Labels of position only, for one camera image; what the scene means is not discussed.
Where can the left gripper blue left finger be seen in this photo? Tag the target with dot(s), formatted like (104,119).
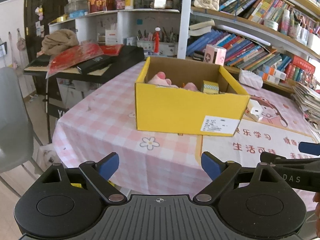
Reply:
(98,175)

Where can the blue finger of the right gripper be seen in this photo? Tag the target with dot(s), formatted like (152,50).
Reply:
(309,148)

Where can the pink plush pig toy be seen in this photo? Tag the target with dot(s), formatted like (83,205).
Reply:
(160,80)

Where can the red boxed book set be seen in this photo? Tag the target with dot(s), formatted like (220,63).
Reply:
(297,68)

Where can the pink checkered tablecloth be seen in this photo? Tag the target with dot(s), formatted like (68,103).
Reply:
(165,163)

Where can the white orange boxes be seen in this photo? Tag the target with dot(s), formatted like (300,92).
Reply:
(271,74)

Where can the stack of magazines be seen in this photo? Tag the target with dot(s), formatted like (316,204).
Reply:
(308,102)

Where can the pink cylindrical tissue box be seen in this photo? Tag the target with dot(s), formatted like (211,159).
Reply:
(214,54)

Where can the row of leaning books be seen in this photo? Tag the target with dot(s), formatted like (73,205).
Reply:
(241,52)

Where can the yellow cardboard box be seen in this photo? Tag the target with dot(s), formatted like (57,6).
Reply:
(177,110)

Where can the black keyboard piano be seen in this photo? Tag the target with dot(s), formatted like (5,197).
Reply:
(103,68)

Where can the white quilted pouch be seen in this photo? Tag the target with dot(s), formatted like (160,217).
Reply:
(250,79)

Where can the red bottle in holder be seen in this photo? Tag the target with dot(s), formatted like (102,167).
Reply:
(157,40)

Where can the white bookshelf frame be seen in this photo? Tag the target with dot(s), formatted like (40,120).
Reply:
(129,22)

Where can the white power adapter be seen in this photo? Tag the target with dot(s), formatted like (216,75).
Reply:
(254,110)

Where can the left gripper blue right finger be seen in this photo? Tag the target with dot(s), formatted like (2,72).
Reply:
(223,177)

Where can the brown folded cloth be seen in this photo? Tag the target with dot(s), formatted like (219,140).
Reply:
(58,41)

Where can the grey plastic chair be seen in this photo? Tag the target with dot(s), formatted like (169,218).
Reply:
(17,132)

